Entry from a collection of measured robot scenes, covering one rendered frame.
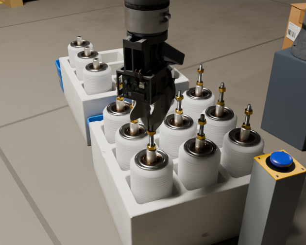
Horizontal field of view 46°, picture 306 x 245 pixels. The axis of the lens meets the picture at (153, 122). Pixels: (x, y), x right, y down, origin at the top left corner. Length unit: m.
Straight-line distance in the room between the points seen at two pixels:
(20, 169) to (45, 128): 0.24
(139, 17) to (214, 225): 0.53
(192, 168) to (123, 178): 0.17
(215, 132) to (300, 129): 0.43
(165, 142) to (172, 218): 0.20
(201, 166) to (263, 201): 0.16
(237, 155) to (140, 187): 0.24
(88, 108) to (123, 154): 0.36
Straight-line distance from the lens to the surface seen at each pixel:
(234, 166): 0.89
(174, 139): 0.89
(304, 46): 1.24
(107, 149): 0.95
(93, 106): 1.20
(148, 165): 0.78
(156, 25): 0.61
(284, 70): 1.27
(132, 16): 0.61
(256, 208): 0.77
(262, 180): 0.72
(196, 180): 0.83
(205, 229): 0.91
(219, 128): 0.94
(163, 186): 0.79
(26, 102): 1.61
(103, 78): 1.20
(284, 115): 1.32
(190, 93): 1.05
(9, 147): 1.35
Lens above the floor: 0.74
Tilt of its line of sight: 32 degrees down
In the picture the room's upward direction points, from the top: straight up
